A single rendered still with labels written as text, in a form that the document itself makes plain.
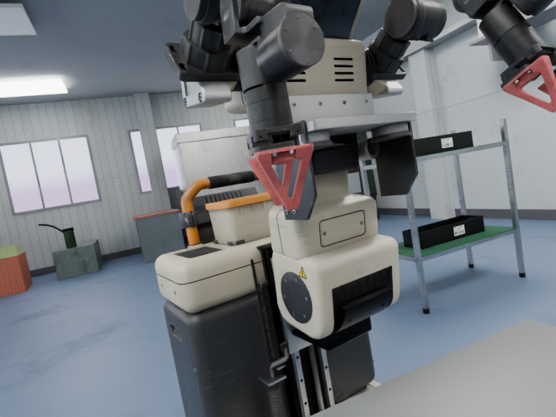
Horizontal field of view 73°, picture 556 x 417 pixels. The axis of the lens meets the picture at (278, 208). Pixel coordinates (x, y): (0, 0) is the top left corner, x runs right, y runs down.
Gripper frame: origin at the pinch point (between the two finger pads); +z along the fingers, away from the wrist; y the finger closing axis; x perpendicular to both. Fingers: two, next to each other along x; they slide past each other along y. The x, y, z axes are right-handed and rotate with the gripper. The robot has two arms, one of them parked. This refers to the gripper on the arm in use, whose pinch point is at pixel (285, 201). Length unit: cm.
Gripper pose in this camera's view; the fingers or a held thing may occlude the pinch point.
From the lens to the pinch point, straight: 49.5
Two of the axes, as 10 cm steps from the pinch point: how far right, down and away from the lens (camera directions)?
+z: 1.8, 9.8, 0.9
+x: -9.7, 1.9, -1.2
